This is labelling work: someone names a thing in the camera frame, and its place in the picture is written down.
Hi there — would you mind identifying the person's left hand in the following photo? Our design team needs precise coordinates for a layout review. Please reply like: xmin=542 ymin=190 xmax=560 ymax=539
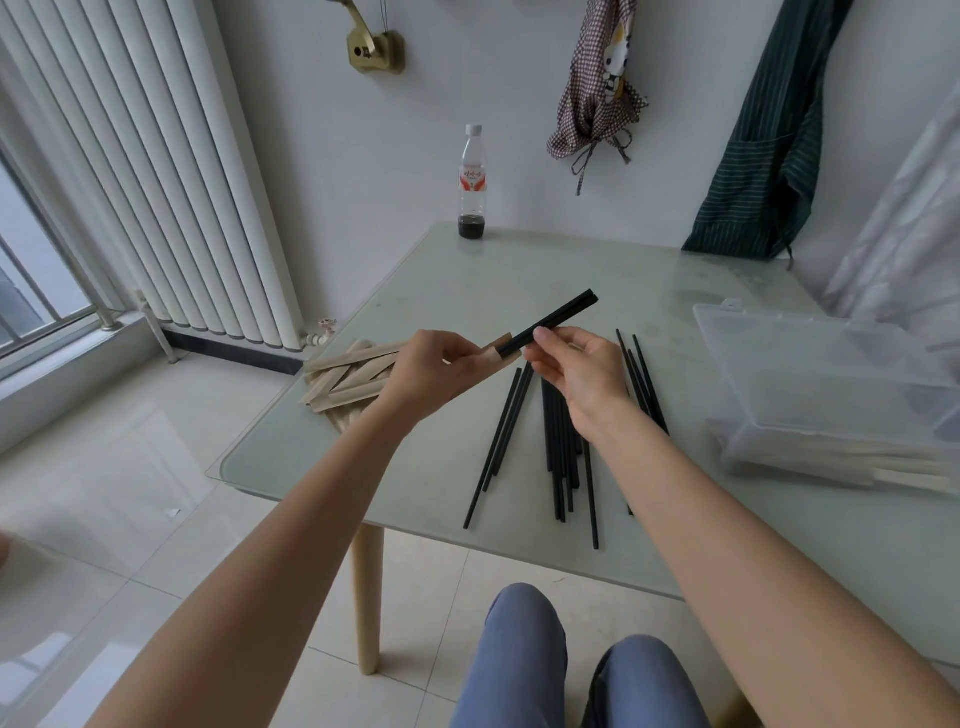
xmin=377 ymin=330 xmax=502 ymax=440

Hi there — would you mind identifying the person's right hand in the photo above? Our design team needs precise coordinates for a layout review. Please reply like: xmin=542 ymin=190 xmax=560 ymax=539
xmin=522 ymin=326 xmax=640 ymax=446

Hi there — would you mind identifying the brown paper chopstick sleeve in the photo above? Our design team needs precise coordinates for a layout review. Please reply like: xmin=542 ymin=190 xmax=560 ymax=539
xmin=480 ymin=336 xmax=524 ymax=371

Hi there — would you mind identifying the black chopstick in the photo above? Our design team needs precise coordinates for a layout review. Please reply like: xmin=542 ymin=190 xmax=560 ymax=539
xmin=516 ymin=289 xmax=598 ymax=348
xmin=499 ymin=297 xmax=600 ymax=360

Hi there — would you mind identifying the person's right forearm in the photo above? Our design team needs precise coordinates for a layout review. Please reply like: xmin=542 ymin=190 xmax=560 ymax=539
xmin=576 ymin=408 xmax=960 ymax=728

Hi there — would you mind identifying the person's left forearm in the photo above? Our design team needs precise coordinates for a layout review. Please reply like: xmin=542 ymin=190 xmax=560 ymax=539
xmin=84 ymin=396 xmax=423 ymax=728

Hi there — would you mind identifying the pile of black chopsticks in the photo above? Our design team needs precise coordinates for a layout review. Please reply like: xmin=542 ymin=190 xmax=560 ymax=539
xmin=462 ymin=327 xmax=671 ymax=552

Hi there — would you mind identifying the pile of brown paper sleeves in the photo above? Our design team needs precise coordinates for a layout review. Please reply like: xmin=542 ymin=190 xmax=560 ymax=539
xmin=299 ymin=339 xmax=412 ymax=438

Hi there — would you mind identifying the plastic bottle with dark liquid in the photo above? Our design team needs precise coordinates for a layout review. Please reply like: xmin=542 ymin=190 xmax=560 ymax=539
xmin=457 ymin=123 xmax=491 ymax=241

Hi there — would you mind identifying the wooden table leg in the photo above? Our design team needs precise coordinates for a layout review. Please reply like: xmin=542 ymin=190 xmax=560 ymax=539
xmin=350 ymin=522 xmax=386 ymax=677

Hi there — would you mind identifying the clear plastic storage box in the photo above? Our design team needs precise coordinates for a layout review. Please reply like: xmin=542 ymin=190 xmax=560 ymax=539
xmin=693 ymin=297 xmax=960 ymax=498

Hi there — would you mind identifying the checked hanging apron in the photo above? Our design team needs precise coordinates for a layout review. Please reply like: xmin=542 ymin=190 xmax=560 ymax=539
xmin=546 ymin=0 xmax=651 ymax=198

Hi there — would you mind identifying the person's left leg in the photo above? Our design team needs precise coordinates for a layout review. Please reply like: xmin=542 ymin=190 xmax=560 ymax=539
xmin=448 ymin=582 xmax=570 ymax=728

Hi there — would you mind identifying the person's leg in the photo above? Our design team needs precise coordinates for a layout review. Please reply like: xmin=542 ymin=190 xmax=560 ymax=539
xmin=581 ymin=634 xmax=711 ymax=728
xmin=448 ymin=582 xmax=570 ymax=728

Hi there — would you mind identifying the stack of wrapped chopsticks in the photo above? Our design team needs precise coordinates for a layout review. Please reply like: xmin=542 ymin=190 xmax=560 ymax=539
xmin=708 ymin=420 xmax=960 ymax=496

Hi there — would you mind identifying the dark green striped apron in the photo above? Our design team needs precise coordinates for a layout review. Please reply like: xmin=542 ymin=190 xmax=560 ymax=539
xmin=681 ymin=0 xmax=857 ymax=263

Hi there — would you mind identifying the white radiator pipe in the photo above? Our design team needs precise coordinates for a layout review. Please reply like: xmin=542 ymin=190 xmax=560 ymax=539
xmin=133 ymin=288 xmax=182 ymax=366

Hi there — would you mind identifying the person's right leg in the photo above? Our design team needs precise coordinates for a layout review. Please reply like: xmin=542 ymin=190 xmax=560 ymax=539
xmin=581 ymin=634 xmax=711 ymax=728

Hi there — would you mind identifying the white radiator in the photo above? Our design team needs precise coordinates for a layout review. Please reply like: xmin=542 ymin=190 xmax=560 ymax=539
xmin=0 ymin=0 xmax=306 ymax=354

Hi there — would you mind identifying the white sheer curtain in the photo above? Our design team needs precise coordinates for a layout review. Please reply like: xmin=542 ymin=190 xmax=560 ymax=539
xmin=820 ymin=73 xmax=960 ymax=357

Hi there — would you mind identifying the brass wall hook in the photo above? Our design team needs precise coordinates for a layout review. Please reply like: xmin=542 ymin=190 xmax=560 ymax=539
xmin=325 ymin=0 xmax=408 ymax=76

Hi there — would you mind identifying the window with metal frame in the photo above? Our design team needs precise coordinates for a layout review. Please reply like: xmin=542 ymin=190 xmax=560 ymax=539
xmin=0 ymin=127 xmax=126 ymax=380

